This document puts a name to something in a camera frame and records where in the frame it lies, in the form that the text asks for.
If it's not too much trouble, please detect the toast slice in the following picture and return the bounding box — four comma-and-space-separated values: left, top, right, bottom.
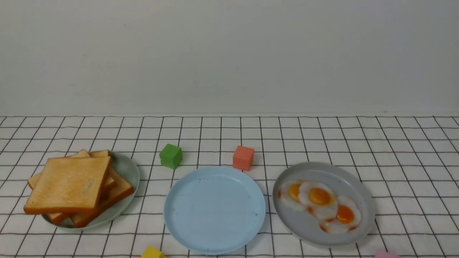
27, 149, 116, 194
70, 150, 134, 228
48, 213, 69, 225
23, 156, 112, 215

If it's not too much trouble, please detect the green plate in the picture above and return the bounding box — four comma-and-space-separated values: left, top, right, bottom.
40, 151, 140, 230

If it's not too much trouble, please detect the grey plate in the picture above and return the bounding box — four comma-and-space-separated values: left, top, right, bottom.
272, 162, 375, 248

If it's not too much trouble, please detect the fried egg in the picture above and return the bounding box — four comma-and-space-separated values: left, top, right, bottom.
278, 180, 306, 212
297, 181, 338, 220
319, 196, 362, 234

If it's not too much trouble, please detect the yellow cube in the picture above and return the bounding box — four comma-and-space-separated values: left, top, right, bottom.
140, 246, 166, 258

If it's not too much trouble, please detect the light blue plate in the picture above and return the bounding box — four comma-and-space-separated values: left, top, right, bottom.
163, 166, 266, 256

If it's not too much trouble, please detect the white grid tablecloth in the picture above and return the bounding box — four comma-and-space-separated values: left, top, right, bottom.
0, 115, 459, 258

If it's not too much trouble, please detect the orange cube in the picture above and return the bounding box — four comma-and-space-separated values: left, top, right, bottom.
232, 145, 255, 171

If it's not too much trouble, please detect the green cube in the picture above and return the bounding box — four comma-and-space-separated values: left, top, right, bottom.
160, 144, 183, 169

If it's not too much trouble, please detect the pink cube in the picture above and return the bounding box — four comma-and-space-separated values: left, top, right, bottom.
374, 251, 402, 258

